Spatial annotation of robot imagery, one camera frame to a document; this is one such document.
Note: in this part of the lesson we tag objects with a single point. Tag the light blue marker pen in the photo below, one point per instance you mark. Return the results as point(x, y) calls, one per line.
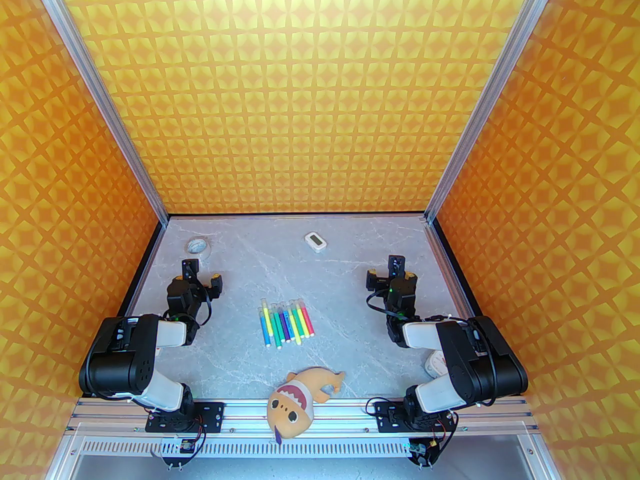
point(263, 328)

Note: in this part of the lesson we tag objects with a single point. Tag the yellow marker pen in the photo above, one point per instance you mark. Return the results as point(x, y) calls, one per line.
point(299, 322)
point(267, 325)
point(295, 324)

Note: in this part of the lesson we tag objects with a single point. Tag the green marker pen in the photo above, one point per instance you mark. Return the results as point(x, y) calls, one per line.
point(274, 325)
point(304, 320)

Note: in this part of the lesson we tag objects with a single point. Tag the pink marker pen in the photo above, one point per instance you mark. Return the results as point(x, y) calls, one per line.
point(308, 320)

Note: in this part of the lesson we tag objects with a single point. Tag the purple marker pen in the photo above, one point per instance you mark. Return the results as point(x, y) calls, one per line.
point(284, 324)

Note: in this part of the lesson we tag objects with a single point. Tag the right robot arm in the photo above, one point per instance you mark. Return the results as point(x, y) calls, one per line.
point(480, 368)

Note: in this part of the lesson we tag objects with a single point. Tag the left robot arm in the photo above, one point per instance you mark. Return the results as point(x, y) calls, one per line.
point(120, 363)

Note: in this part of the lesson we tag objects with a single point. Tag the white tape roll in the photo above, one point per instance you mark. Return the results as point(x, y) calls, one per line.
point(189, 245)

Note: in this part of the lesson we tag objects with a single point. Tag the black table edge strip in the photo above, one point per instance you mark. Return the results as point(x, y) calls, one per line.
point(150, 253)
point(295, 214)
point(448, 253)

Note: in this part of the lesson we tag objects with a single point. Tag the white digital timer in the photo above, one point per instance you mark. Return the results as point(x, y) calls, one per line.
point(315, 241)

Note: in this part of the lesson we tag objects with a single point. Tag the white plastic device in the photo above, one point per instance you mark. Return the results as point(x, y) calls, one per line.
point(434, 365)

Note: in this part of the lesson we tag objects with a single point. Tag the orange shark plush toy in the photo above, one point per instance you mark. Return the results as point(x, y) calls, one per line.
point(292, 403)

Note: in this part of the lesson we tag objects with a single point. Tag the small controller board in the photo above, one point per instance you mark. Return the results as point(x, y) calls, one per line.
point(417, 449)
point(186, 446)

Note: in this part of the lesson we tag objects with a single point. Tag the grey metal panel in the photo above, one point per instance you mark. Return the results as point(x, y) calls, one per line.
point(300, 469)

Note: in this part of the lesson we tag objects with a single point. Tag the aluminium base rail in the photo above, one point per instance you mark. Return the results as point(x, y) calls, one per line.
point(245, 413)

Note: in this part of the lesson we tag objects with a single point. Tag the black bracket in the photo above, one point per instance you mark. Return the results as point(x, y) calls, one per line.
point(175, 460)
point(425, 460)

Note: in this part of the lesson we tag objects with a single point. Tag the aluminium frame post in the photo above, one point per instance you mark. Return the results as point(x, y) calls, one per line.
point(490, 93)
point(104, 98)

